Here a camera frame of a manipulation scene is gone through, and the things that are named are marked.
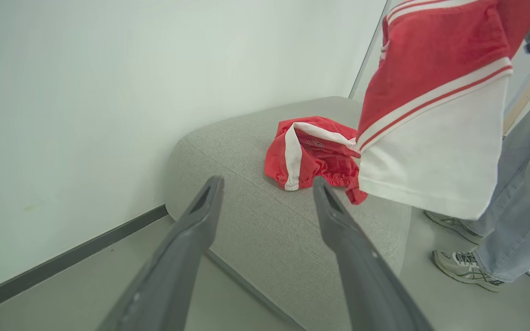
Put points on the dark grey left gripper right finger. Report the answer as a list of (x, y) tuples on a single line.
[(366, 289)]

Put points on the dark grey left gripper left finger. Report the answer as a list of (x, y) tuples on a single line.
[(173, 276)]

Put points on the red shorts with white stripe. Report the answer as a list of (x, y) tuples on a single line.
[(320, 161)]

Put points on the red and white shirt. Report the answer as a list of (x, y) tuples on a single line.
[(430, 115)]

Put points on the grey fabric sofa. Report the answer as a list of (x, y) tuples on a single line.
[(256, 207)]

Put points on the beige wooden strip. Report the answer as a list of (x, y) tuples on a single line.
[(525, 101)]

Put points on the grey white sneaker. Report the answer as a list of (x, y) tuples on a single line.
[(453, 225), (465, 271)]

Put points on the person in blue jeans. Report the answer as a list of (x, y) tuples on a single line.
[(522, 207)]

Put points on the black wall baseboard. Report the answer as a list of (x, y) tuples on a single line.
[(62, 259)]

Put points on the grey glass partition frame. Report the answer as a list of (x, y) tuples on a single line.
[(368, 50)]

